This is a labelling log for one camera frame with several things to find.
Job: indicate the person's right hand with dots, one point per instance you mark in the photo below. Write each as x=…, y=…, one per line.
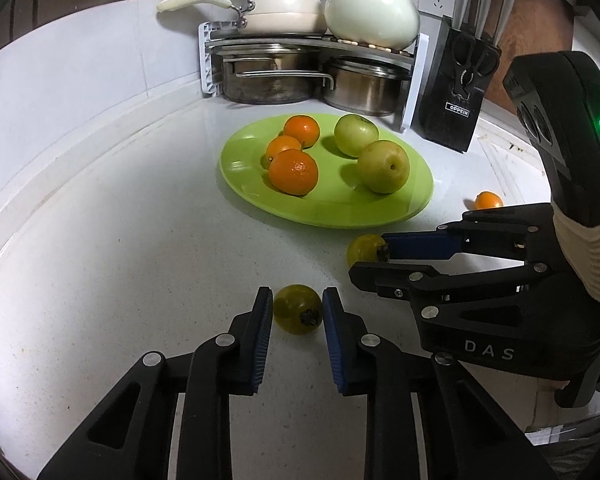
x=595, y=260

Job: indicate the wide steel pot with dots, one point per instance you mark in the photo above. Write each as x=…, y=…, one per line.
x=270, y=85

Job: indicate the small orange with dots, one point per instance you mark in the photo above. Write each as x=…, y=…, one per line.
x=488, y=200

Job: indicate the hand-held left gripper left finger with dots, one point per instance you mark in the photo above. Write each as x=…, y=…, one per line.
x=262, y=340

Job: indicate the green tomato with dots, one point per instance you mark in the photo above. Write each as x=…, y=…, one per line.
x=295, y=307
x=362, y=251

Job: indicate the metal pot rack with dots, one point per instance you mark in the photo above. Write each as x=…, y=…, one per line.
x=210, y=60

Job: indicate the green plate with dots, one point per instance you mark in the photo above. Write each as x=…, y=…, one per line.
x=330, y=205

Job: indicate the yellowish green pear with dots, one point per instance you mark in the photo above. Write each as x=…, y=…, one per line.
x=383, y=166

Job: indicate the white ceramic pot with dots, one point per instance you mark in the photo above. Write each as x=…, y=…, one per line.
x=372, y=7

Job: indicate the wooden bead trivet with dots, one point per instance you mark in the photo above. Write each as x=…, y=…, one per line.
x=375, y=46

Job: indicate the brown wooden cutting board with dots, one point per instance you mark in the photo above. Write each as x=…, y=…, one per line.
x=540, y=20

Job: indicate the large orange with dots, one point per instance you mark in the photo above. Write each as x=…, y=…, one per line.
x=292, y=171

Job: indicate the black knife block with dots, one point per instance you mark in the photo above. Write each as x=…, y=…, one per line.
x=450, y=125

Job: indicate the black kitchen scissors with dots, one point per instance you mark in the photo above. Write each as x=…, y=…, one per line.
x=472, y=62

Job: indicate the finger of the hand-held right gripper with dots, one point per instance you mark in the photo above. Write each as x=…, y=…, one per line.
x=420, y=245
x=380, y=275

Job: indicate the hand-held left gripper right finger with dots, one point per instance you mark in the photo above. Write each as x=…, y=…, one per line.
x=335, y=345

